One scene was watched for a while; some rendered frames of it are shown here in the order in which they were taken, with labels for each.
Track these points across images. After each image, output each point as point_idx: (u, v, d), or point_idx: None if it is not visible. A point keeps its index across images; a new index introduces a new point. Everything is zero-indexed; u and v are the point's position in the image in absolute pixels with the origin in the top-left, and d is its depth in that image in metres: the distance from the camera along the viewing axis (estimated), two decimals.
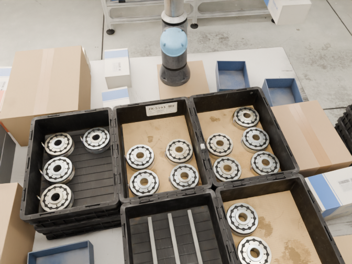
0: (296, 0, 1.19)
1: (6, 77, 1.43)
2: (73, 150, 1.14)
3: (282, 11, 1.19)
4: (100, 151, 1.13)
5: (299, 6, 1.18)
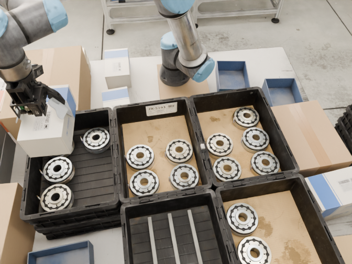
0: (43, 131, 0.82)
1: None
2: (73, 150, 1.14)
3: (22, 145, 0.82)
4: (100, 151, 1.13)
5: (44, 140, 0.82)
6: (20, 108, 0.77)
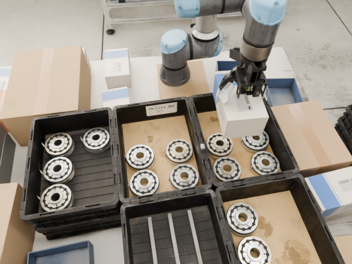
0: (248, 111, 0.85)
1: (6, 77, 1.43)
2: (73, 150, 1.14)
3: (228, 125, 0.86)
4: (100, 151, 1.13)
5: (251, 120, 0.85)
6: (240, 89, 0.80)
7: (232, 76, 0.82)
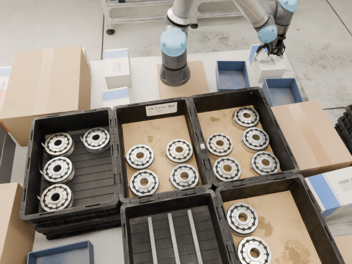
0: (273, 65, 1.47)
1: (6, 77, 1.43)
2: (73, 150, 1.14)
3: (261, 74, 1.47)
4: (100, 151, 1.13)
5: (275, 70, 1.47)
6: (270, 51, 1.42)
7: (265, 44, 1.44)
